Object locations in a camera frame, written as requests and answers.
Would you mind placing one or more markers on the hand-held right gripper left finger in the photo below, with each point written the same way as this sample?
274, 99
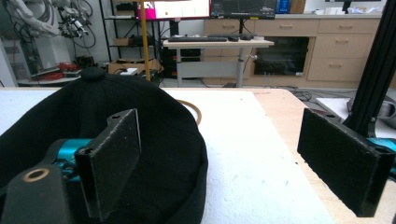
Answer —
109, 161

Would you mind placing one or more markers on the black metal frame post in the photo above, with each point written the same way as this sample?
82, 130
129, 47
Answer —
372, 71

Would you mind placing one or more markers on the monitor with pink screen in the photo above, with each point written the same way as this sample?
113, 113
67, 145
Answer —
177, 9

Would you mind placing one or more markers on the height-adjustable desk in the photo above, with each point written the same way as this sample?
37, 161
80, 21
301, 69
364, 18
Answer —
218, 56

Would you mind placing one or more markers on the black baseball cap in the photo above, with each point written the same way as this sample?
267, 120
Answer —
162, 146

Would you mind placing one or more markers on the cardboard box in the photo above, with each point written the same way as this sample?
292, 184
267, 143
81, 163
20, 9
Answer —
132, 65

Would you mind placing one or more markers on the black computer mouse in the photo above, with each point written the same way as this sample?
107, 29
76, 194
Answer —
233, 38

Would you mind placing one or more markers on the dark monitor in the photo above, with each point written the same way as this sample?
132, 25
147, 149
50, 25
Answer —
244, 8

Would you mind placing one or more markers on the black keyboard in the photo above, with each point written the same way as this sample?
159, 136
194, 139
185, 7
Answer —
197, 39

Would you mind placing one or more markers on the wooden drawer cabinet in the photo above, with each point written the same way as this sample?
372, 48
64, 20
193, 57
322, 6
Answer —
327, 49

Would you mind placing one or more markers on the white foam mat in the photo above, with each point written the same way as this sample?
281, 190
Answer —
249, 161

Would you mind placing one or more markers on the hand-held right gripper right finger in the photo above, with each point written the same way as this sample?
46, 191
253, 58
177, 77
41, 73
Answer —
342, 158

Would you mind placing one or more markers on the yellow pole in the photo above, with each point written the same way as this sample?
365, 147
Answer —
145, 40

